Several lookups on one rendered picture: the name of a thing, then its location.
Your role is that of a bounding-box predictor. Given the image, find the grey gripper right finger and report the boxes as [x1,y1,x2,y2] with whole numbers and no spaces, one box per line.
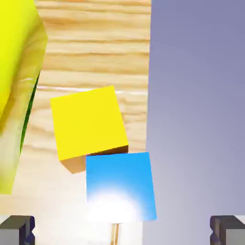
[210,215,245,245]

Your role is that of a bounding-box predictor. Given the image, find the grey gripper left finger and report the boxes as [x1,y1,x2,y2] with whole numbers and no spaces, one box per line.
[0,215,36,245]

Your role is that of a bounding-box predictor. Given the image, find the small blue cube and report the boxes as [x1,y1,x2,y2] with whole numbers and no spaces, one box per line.
[85,152,157,223]

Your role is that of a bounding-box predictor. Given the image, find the large yellow box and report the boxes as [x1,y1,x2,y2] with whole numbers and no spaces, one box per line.
[0,0,48,195]

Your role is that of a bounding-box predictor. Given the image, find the small yellow cube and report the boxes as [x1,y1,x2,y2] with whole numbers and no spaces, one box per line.
[49,85,129,174]

